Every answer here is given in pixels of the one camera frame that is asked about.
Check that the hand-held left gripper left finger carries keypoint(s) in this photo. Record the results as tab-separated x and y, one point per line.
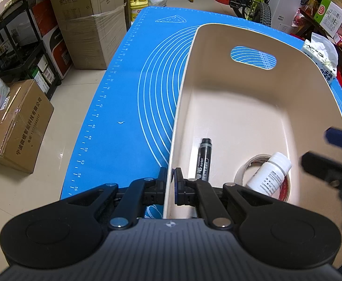
160	187

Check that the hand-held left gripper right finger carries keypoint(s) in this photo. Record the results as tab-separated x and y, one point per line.
179	187

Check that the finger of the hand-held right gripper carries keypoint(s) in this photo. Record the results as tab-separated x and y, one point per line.
320	165
340	139

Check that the black marker pen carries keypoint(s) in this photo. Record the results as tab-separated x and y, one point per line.
203	161

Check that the white plastic bottle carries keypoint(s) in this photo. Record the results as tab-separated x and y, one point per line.
266	178

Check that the white tape roll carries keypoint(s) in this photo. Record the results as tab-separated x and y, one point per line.
242	169

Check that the beige plastic storage basket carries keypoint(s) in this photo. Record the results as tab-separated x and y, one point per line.
247	108

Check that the white tissue pack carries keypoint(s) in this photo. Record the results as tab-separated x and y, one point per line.
320	61

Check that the blue silicone baking mat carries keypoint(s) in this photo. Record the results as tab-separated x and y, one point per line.
135	93

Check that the green and white carton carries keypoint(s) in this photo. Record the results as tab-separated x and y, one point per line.
333	16

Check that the cooking oil bottle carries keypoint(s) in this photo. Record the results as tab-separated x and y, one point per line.
310	5

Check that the white chest freezer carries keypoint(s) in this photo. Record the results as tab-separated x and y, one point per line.
290	0

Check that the cardboard box on floor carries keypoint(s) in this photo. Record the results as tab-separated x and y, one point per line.
18	126

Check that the green and black bicycle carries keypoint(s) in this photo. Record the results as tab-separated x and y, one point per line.
255	5

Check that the plastic wrapped cardboard box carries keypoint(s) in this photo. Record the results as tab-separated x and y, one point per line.
92	41

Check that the white and red appliance box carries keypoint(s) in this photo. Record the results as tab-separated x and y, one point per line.
59	52

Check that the yellow plastic jug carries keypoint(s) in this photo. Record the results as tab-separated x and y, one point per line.
138	5

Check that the black metal cart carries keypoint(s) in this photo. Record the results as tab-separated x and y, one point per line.
1	49

